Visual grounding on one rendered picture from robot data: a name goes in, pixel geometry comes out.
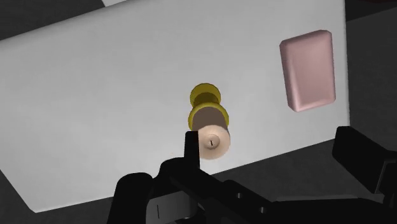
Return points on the white table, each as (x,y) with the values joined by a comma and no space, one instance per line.
(93,93)

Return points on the pink rounded rectangular block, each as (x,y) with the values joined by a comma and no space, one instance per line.
(308,71)

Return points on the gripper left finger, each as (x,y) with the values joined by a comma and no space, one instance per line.
(186,186)

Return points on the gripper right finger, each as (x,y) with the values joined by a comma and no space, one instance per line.
(359,155)

